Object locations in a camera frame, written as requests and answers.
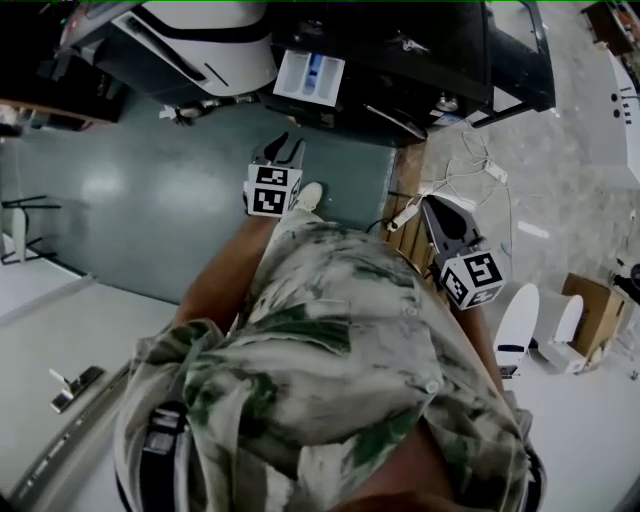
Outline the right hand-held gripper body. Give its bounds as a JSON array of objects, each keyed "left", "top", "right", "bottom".
[{"left": 433, "top": 235, "right": 506, "bottom": 311}]

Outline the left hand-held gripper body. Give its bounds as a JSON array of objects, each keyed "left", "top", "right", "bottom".
[{"left": 243, "top": 147, "right": 305, "bottom": 218}]

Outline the white tray with blue item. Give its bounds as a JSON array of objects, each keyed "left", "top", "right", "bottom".
[{"left": 272, "top": 49, "right": 346, "bottom": 108}]

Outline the person's left forearm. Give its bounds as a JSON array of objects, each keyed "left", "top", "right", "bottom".
[{"left": 172, "top": 214, "right": 284, "bottom": 332}]

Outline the person's right forearm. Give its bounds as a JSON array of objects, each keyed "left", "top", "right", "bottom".
[{"left": 462, "top": 304, "right": 506, "bottom": 396}]

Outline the wooden slat decking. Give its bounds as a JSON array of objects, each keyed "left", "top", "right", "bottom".
[{"left": 379, "top": 144, "right": 451, "bottom": 301}]

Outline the white power strip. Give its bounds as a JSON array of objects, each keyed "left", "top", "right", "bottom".
[{"left": 387, "top": 201, "right": 421, "bottom": 231}]

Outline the person's left pale shoe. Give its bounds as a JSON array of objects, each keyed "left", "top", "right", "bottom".
[{"left": 294, "top": 181, "right": 325, "bottom": 212}]

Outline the white washing machine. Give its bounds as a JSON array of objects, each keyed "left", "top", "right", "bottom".
[{"left": 58, "top": 0, "right": 279, "bottom": 110}]

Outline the dark green platform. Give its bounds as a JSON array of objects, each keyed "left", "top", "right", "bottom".
[{"left": 0, "top": 89, "right": 401, "bottom": 306}]

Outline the brown cardboard box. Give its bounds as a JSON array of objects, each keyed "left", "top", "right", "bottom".
[{"left": 560, "top": 272, "right": 627, "bottom": 360}]

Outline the black equipment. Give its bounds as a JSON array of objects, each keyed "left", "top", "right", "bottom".
[{"left": 610, "top": 257, "right": 640, "bottom": 297}]

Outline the green and white patterned shirt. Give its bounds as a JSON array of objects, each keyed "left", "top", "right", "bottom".
[{"left": 113, "top": 209, "right": 549, "bottom": 512}]

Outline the white panel with black slots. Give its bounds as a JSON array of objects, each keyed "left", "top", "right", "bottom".
[{"left": 606, "top": 49, "right": 640, "bottom": 174}]

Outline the person's bare chest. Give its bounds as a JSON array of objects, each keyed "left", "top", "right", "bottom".
[{"left": 334, "top": 424, "right": 464, "bottom": 512}]

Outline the wooden desk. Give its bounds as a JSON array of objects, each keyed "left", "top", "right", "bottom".
[{"left": 581, "top": 0, "right": 640, "bottom": 57}]

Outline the white oblong object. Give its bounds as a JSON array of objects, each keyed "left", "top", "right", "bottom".
[{"left": 12, "top": 207, "right": 28, "bottom": 264}]

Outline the thin white cable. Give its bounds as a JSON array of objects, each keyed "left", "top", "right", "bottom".
[{"left": 459, "top": 128, "right": 516, "bottom": 251}]

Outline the black harness strap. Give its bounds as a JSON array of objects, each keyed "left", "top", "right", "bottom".
[
  {"left": 519, "top": 444, "right": 549, "bottom": 512},
  {"left": 139, "top": 402, "right": 190, "bottom": 512}
]

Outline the black wire floor rack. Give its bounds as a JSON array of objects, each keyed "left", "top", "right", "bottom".
[{"left": 0, "top": 194, "right": 64, "bottom": 266}]

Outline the metal bracket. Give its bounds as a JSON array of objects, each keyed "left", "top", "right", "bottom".
[{"left": 48, "top": 365, "right": 107, "bottom": 415}]

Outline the grey metal rail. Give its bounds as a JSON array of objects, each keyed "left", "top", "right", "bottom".
[{"left": 7, "top": 364, "right": 132, "bottom": 509}]

